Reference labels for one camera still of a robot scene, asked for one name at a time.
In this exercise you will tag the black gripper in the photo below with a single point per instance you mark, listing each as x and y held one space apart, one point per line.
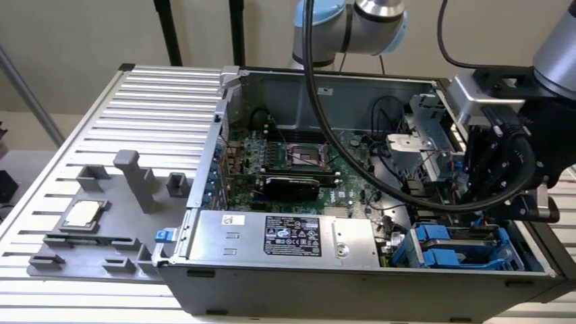
495 162

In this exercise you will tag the disk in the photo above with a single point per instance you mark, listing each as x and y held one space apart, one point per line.
432 233

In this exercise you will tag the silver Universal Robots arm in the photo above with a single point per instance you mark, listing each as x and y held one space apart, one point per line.
378 27

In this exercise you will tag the silver drive cage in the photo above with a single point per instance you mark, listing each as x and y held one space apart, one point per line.
423 135

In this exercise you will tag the blue drive bay caddies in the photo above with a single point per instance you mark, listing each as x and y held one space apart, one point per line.
443 258

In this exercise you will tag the green motherboard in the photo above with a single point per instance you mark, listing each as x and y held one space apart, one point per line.
342 189

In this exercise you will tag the silver chipset heatsink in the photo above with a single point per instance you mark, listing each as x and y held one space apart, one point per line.
338 211

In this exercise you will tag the CPU socket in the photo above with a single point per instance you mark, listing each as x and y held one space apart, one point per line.
306 155

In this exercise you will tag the black RAM slot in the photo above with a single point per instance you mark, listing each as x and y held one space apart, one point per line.
296 169
296 173

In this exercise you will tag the black graphics card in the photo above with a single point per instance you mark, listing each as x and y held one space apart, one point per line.
292 189

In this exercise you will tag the black open PC case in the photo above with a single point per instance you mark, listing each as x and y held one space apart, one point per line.
315 290

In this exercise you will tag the silver power supply unit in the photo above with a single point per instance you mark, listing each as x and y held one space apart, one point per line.
234 236

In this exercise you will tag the black stand leg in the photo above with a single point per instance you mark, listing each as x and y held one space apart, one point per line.
168 30
236 30

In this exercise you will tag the blue case latch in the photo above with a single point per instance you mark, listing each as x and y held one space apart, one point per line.
163 236

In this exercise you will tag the grey parts rack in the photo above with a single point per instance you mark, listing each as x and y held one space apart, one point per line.
116 222

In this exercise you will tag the CPU chip silver lid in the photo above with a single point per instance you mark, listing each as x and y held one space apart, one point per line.
86 214

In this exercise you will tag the grey metal pole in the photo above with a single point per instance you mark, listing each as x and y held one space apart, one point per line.
31 98

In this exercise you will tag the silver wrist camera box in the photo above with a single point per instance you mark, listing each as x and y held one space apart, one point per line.
472 98

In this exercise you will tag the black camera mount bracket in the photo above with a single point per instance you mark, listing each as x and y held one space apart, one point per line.
491 76

